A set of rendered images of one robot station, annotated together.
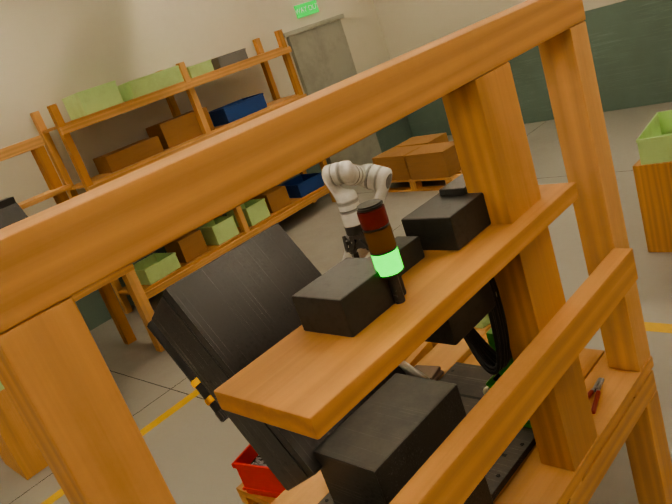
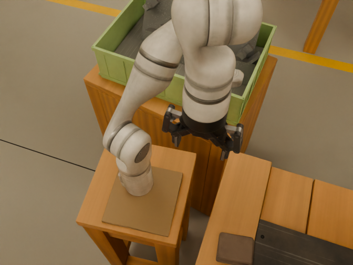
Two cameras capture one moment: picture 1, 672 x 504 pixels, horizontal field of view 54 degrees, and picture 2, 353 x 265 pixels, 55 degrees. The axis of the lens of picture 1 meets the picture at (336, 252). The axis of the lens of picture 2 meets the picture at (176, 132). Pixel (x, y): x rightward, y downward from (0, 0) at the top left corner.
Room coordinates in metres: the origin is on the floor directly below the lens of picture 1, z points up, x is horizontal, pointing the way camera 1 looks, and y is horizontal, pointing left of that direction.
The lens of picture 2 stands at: (1.76, 0.12, 1.87)
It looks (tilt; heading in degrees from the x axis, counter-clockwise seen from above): 57 degrees down; 330
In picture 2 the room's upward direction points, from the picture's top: straight up
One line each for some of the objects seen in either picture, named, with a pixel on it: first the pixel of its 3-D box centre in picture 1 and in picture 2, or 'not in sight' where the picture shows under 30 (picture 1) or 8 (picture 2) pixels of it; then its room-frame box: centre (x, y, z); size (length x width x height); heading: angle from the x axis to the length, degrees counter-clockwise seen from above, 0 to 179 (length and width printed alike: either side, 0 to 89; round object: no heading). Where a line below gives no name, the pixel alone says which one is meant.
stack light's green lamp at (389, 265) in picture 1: (387, 261); not in sight; (1.10, -0.08, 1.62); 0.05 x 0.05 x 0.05
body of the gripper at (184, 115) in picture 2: (358, 234); (203, 118); (2.03, -0.09, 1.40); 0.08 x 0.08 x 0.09
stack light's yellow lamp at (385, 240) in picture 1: (380, 238); not in sight; (1.10, -0.08, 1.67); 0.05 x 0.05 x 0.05
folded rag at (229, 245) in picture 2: (424, 375); (235, 249); (1.88, -0.14, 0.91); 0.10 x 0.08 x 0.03; 48
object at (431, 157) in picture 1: (430, 161); not in sight; (7.63, -1.43, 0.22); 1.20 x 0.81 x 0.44; 36
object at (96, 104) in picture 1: (208, 161); not in sight; (7.40, 1.02, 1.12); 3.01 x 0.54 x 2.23; 131
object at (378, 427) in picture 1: (408, 477); not in sight; (1.23, 0.02, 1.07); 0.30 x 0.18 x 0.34; 131
